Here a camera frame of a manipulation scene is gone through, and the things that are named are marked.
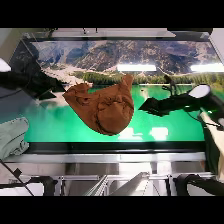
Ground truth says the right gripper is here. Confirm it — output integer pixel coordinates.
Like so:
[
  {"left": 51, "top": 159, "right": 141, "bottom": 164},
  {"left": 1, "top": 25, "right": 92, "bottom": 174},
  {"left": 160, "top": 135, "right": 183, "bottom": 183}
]
[{"left": 137, "top": 96, "right": 173, "bottom": 118}]

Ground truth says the brown garment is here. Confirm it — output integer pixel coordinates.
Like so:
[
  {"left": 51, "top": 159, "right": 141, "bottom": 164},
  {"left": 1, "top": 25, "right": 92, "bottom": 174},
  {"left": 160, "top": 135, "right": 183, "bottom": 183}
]
[{"left": 62, "top": 73, "right": 136, "bottom": 137}]

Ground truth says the cream garment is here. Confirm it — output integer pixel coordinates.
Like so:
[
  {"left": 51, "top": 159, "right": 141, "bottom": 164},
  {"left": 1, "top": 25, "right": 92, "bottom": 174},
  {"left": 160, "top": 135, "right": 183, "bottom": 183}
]
[{"left": 199, "top": 111, "right": 224, "bottom": 183}]

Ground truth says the grey-green garment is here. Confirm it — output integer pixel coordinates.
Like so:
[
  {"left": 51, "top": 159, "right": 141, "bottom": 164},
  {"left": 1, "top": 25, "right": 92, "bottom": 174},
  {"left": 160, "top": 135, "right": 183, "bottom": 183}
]
[{"left": 0, "top": 116, "right": 31, "bottom": 161}]

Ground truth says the silver frame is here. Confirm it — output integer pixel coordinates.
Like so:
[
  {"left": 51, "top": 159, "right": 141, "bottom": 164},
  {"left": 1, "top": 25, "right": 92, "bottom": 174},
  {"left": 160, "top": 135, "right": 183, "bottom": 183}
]
[{"left": 0, "top": 151, "right": 224, "bottom": 197}]

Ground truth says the black cable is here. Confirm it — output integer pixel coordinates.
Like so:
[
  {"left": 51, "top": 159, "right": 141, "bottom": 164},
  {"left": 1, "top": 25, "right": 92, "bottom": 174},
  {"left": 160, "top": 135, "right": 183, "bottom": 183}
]
[{"left": 0, "top": 159, "right": 35, "bottom": 197}]

